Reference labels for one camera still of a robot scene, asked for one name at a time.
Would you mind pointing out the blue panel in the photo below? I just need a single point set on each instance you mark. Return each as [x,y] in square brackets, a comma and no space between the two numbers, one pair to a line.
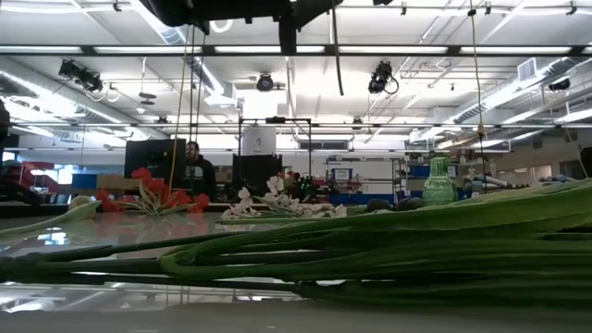
[84,181]

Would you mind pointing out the red artificial flower bunch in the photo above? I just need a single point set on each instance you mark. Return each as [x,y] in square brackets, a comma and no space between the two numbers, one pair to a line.
[370,250]
[157,187]

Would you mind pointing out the red cart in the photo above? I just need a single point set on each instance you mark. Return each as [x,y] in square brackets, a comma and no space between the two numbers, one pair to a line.
[37,173]

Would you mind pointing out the black overhead frame beam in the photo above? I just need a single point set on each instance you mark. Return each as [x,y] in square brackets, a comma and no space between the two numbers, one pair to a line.
[453,50]

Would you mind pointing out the black ceiling-mounted camera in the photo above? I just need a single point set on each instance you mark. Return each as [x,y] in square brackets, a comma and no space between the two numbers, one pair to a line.
[559,84]
[381,76]
[265,82]
[81,76]

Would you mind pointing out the white cylindrical tank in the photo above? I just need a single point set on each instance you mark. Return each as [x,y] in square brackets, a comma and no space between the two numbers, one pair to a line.
[259,141]

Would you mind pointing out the small black monitor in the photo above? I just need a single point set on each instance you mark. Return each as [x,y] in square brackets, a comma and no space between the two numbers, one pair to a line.
[256,173]

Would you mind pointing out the white artificial flower bunch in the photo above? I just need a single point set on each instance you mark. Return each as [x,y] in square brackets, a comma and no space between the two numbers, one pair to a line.
[277,185]

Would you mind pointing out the distant grey robot arm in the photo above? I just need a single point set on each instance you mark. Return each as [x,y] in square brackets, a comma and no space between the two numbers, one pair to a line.
[485,181]

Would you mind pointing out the black device green lights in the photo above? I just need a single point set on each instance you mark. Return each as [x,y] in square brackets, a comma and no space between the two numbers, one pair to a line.
[305,182]

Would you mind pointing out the black metal frame stand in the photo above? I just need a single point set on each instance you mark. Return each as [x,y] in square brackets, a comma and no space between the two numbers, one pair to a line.
[275,119]

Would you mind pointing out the distant vase with flowers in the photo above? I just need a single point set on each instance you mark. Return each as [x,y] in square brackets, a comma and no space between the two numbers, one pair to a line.
[291,176]

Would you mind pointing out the person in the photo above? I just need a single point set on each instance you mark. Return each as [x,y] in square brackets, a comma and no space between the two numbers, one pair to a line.
[201,176]

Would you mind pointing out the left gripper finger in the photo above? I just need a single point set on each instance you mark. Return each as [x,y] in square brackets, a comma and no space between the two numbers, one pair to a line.
[314,9]

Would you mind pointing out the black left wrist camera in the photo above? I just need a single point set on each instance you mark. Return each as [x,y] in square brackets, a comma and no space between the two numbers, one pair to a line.
[287,37]

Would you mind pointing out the green glass vase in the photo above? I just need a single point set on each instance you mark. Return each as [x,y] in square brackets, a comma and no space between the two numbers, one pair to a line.
[439,189]

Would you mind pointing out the large black monitor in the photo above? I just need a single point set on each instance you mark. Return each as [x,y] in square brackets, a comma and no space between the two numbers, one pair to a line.
[155,159]

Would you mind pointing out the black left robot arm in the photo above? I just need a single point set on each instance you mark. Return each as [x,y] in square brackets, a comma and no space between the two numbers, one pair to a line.
[171,11]

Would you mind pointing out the cardboard box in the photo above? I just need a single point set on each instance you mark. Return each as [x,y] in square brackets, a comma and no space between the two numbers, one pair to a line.
[118,181]

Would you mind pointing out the white shelving unit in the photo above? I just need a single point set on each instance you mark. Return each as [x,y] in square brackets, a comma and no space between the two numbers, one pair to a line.
[365,180]

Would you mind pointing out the distant black frame beam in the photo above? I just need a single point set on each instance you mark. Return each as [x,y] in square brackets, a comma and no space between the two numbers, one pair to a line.
[416,125]

